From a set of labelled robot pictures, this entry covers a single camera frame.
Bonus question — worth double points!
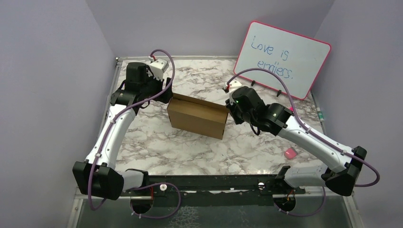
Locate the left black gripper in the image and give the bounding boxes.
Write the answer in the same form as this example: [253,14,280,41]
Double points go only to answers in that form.
[141,69,173,104]

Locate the brown cardboard box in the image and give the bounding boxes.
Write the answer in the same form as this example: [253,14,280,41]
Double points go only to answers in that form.
[167,94,228,140]

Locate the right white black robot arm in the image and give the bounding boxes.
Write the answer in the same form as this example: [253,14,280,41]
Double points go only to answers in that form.
[225,82,366,196]

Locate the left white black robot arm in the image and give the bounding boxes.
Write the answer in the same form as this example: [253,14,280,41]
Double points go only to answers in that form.
[72,59,173,200]

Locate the pink eraser block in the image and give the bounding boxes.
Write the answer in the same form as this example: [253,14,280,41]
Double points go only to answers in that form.
[284,147,298,160]

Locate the pink framed whiteboard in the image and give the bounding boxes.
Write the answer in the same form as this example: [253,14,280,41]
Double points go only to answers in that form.
[233,21,332,100]

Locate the green capped marker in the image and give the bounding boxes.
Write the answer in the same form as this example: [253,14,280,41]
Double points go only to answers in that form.
[316,107,324,122]

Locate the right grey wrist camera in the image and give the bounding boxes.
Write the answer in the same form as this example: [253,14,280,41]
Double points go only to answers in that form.
[223,80,243,94]

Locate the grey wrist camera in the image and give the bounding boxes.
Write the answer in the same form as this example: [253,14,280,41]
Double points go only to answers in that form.
[148,58,169,82]
[223,80,243,94]

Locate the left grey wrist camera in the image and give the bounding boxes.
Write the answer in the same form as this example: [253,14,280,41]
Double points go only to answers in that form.
[148,58,169,82]

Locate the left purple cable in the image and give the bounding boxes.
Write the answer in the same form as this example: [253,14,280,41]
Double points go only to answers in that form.
[87,49,182,220]

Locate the purple cable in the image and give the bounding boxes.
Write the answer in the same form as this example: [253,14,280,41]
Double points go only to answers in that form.
[223,67,381,218]
[87,49,182,220]

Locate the aluminium table frame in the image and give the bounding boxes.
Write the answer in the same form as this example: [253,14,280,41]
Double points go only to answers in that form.
[72,56,367,218]

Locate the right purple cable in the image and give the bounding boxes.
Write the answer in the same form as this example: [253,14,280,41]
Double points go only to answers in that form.
[223,67,381,218]

